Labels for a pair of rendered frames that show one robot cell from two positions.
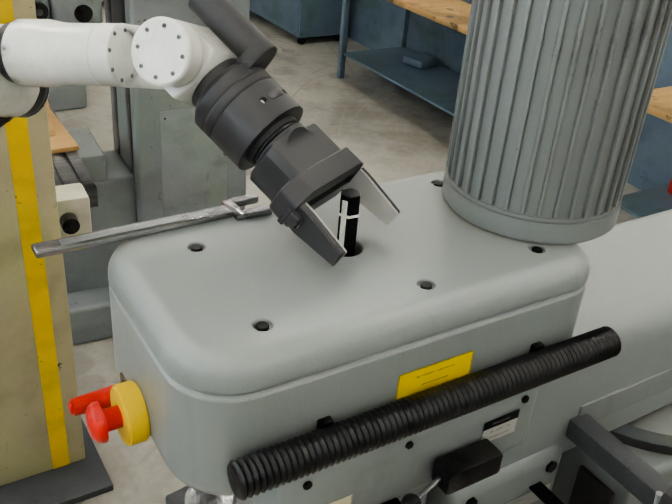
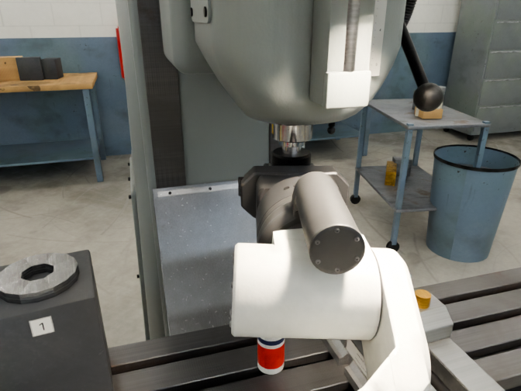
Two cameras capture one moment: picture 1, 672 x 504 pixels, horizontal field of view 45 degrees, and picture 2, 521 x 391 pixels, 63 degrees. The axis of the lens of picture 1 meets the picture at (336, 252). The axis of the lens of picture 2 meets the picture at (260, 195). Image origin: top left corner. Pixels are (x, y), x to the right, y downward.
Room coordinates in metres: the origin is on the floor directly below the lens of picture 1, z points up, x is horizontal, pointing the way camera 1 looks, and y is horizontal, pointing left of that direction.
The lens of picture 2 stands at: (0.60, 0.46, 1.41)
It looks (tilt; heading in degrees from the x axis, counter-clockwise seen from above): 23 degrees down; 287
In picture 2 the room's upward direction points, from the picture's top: straight up
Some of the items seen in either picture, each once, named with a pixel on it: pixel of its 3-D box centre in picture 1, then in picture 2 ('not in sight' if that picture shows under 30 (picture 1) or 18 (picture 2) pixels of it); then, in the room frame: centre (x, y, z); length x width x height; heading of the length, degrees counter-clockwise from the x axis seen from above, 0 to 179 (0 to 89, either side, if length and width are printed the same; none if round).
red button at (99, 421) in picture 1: (105, 420); not in sight; (0.57, 0.20, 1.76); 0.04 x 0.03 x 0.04; 34
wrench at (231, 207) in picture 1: (156, 225); not in sight; (0.71, 0.18, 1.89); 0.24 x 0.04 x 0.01; 125
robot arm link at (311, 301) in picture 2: not in sight; (305, 257); (0.65, 0.19, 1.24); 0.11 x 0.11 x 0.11; 19
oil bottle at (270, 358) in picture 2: not in sight; (270, 336); (0.73, 0.00, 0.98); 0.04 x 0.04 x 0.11
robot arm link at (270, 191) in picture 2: not in sight; (298, 212); (0.68, 0.08, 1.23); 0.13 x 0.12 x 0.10; 19
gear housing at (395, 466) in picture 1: (361, 395); not in sight; (0.73, -0.04, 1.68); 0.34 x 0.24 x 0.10; 124
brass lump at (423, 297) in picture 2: not in sight; (422, 299); (0.53, -0.07, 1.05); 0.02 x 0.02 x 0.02
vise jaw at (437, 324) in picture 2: not in sight; (402, 322); (0.55, -0.05, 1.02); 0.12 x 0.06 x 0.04; 36
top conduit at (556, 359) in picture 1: (446, 399); not in sight; (0.61, -0.12, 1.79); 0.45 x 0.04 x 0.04; 124
